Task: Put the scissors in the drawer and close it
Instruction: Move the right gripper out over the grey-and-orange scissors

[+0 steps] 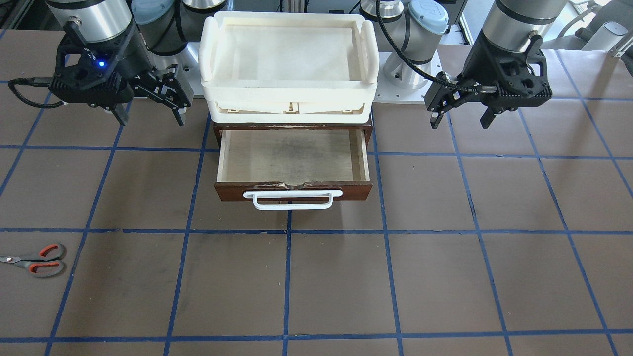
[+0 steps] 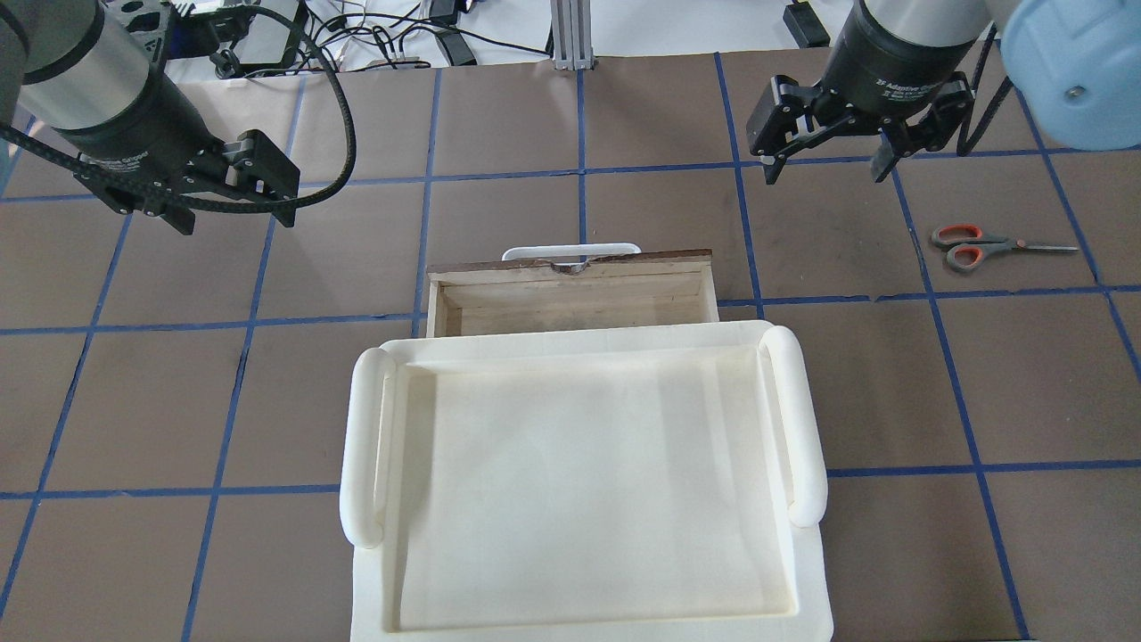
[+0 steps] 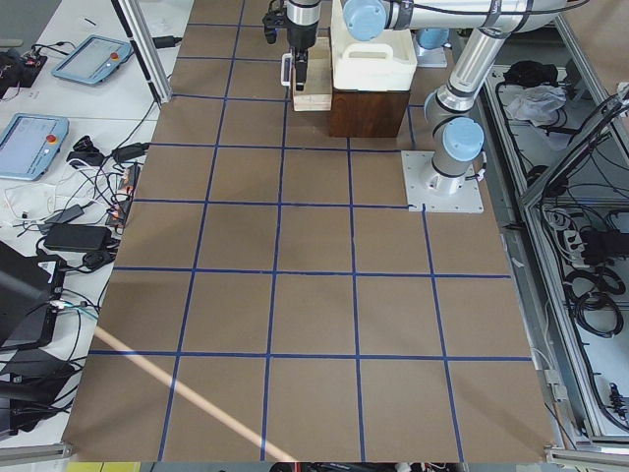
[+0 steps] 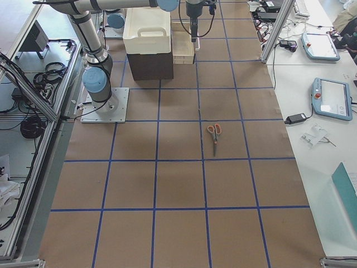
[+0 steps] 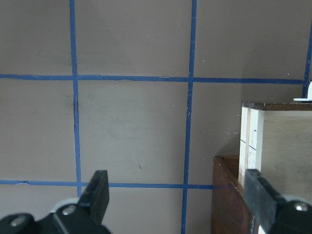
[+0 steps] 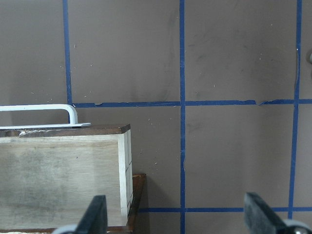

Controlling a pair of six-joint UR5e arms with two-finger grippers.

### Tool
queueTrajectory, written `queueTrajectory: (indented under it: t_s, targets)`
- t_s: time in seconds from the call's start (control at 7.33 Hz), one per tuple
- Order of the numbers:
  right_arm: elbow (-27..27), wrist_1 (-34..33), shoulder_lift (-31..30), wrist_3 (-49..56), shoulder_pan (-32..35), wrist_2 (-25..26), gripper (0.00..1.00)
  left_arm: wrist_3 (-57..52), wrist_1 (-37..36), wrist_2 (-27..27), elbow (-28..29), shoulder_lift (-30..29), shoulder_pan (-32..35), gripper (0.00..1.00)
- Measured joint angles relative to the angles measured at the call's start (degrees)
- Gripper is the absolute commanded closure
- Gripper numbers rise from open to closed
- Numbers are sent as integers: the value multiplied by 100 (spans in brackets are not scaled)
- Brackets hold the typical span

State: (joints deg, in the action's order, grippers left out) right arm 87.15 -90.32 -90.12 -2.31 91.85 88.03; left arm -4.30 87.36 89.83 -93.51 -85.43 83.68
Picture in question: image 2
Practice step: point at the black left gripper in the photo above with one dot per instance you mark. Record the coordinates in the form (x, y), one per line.
(135, 114)

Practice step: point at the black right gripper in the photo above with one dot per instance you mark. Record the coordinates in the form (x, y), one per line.
(882, 62)

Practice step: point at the orange grey scissors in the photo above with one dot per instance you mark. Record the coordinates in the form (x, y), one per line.
(966, 246)

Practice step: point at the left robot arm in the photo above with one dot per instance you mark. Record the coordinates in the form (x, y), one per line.
(74, 66)

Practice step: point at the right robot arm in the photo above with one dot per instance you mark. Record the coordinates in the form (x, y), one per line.
(1075, 63)

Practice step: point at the wooden drawer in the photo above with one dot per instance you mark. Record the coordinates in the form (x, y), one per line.
(544, 291)

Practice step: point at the black power adapter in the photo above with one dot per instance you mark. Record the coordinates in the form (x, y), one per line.
(805, 26)

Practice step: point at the cream plastic tray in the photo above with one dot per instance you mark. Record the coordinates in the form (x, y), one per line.
(653, 483)

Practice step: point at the black device with cables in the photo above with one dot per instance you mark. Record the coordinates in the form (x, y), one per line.
(237, 38)

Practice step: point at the aluminium frame post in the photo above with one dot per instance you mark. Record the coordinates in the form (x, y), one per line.
(572, 47)

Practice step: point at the white drawer handle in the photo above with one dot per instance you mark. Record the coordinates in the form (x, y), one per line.
(570, 250)

